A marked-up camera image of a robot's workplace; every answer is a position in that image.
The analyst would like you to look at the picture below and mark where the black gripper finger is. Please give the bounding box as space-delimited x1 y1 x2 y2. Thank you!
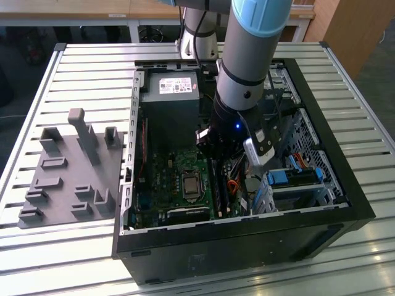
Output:
222 144 247 161
194 128 222 161

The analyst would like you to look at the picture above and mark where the CPU socket metal cover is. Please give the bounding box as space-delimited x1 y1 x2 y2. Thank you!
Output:
180 170 202 203

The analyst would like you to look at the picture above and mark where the grey power supply unit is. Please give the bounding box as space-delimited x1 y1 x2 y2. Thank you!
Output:
140 71 201 152

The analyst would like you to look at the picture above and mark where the silver CPU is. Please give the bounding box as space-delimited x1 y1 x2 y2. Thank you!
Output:
184 178 200 194

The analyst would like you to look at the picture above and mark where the blue disk carrier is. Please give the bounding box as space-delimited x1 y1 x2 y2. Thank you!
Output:
267 168 323 187

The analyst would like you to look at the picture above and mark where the green motherboard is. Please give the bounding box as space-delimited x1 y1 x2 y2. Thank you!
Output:
128 144 246 231

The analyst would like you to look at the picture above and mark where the grey metal disk bay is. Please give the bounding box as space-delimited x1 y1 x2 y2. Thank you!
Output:
251 168 339 215

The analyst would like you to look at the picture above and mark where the grey metal drive cage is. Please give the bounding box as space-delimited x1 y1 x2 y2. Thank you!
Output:
260 66 302 146

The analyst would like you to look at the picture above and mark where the black graphics card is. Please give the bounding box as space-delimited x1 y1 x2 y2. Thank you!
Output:
165 205 211 225

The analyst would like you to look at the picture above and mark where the black open PC case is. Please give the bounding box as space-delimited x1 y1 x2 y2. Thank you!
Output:
110 57 376 286

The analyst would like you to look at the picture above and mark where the black office chair base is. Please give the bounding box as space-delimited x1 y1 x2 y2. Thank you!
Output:
138 26 169 43

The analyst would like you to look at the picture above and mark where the grey parts rack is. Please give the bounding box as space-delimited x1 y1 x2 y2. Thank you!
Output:
17 107 126 229

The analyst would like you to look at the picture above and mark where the wooden cabinet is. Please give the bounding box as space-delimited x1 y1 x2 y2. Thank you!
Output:
304 0 395 81

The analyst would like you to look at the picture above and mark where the black cable bundle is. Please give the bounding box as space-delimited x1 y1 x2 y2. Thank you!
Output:
228 155 251 186

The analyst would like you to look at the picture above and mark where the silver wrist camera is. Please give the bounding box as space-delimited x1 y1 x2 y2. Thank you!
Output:
243 137 276 170

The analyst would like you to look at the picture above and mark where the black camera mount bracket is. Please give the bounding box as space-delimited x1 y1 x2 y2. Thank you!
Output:
236 109 282 155

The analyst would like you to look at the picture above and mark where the blue flat wire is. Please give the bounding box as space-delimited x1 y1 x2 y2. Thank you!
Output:
289 154 302 173

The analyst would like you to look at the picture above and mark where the red flat data wire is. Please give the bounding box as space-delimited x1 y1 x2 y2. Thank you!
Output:
294 152 313 170

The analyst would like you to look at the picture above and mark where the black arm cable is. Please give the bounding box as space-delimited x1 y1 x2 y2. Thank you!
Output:
193 10 207 67

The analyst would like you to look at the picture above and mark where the wooden desk white frame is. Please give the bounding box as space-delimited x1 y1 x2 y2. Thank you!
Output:
0 0 315 44

